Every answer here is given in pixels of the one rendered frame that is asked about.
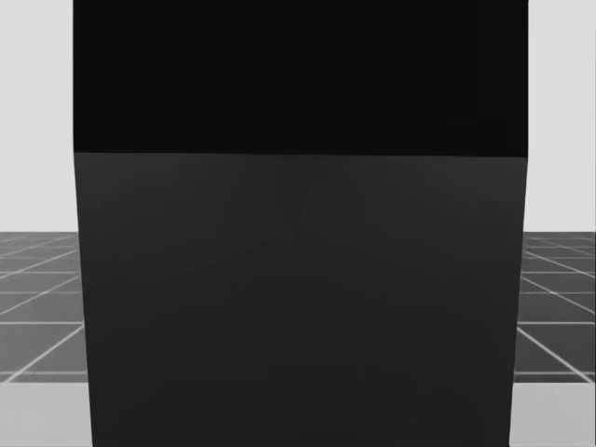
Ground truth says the black screen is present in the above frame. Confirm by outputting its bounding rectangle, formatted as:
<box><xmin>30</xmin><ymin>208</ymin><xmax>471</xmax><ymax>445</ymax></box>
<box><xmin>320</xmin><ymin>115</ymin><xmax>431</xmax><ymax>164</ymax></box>
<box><xmin>73</xmin><ymin>0</ymin><xmax>530</xmax><ymax>447</ymax></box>

